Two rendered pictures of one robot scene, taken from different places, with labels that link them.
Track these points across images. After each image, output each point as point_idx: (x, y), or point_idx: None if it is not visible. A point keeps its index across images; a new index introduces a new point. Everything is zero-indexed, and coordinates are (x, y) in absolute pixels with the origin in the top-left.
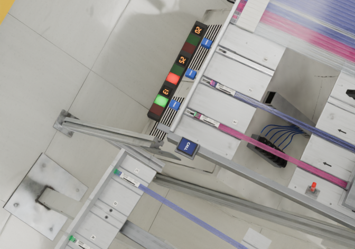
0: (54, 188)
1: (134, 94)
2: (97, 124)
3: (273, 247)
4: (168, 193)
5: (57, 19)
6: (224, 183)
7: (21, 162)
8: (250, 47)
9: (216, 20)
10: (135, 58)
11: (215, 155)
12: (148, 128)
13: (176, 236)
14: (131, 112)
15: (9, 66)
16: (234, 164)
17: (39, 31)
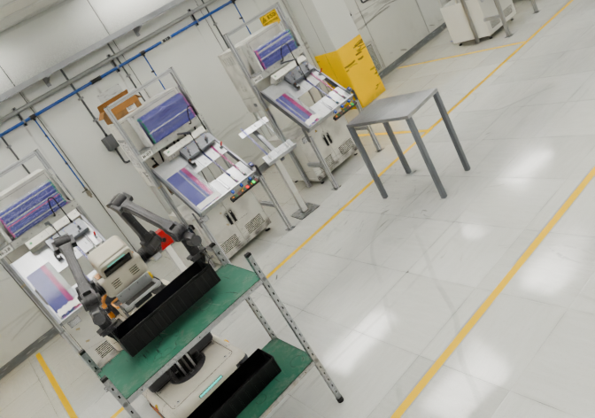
0: (301, 212)
1: (262, 241)
2: (277, 208)
3: None
4: None
5: (281, 251)
6: None
7: (309, 216)
8: (220, 187)
9: None
10: (257, 250)
11: (243, 162)
12: (261, 226)
13: (266, 212)
14: (266, 236)
15: (303, 236)
16: (239, 158)
17: (289, 246)
